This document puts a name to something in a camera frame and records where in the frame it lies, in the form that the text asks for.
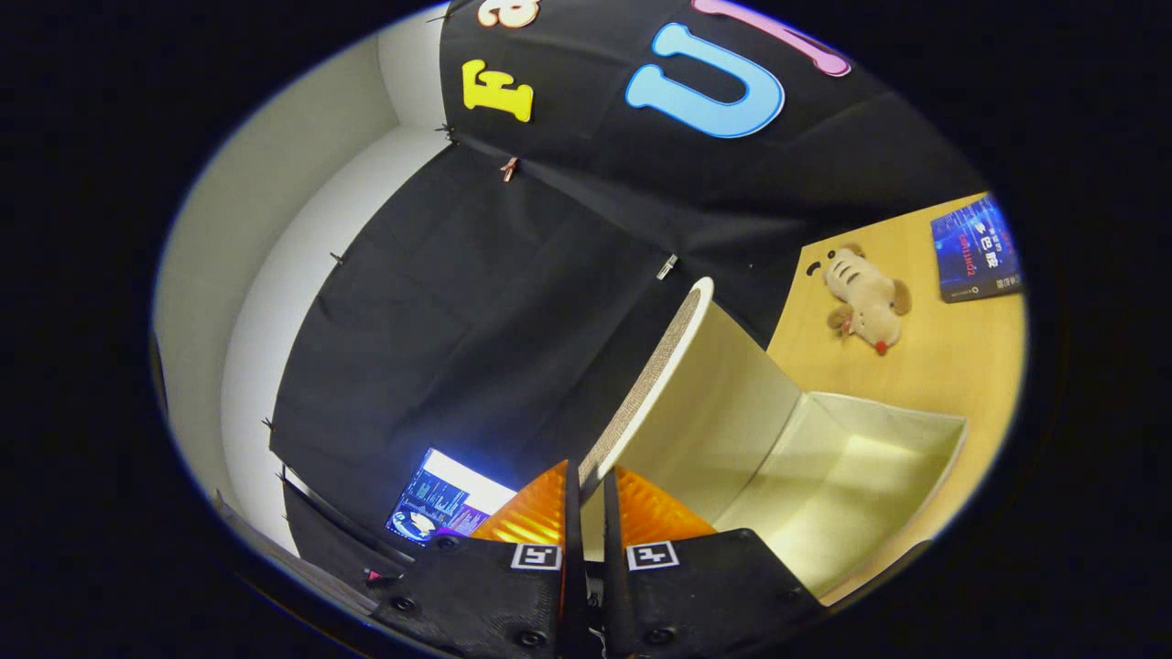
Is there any blue cover book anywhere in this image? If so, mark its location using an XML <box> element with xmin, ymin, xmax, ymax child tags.
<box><xmin>931</xmin><ymin>194</ymin><xmax>1023</xmax><ymax>303</ymax></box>

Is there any lit computer screen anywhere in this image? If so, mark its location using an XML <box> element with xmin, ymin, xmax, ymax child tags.
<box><xmin>385</xmin><ymin>447</ymin><xmax>518</xmax><ymax>546</ymax></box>

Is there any white fabric storage box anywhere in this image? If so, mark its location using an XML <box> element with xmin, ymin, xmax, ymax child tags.
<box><xmin>577</xmin><ymin>276</ymin><xmax>969</xmax><ymax>600</ymax></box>

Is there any beige plush dog toy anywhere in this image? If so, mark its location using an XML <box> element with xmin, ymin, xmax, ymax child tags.
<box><xmin>806</xmin><ymin>243</ymin><xmax>914</xmax><ymax>356</ymax></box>

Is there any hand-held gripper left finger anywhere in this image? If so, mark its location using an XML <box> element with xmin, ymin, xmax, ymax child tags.
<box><xmin>371</xmin><ymin>459</ymin><xmax>589</xmax><ymax>659</ymax></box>

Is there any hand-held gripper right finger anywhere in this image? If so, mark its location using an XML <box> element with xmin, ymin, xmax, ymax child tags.
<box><xmin>601</xmin><ymin>465</ymin><xmax>825</xmax><ymax>659</ymax></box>

